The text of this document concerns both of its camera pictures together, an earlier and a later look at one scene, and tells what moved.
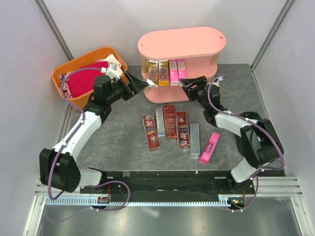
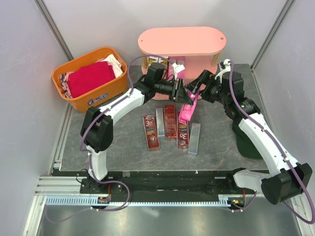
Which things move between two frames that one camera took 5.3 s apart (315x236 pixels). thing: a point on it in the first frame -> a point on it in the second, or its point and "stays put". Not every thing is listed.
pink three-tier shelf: (169, 56) stays put
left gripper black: (131, 89) -> (178, 90)
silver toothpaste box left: (160, 122) stays put
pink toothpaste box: (209, 148) -> (187, 110)
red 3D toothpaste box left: (151, 132) stays put
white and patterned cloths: (109, 59) stays put
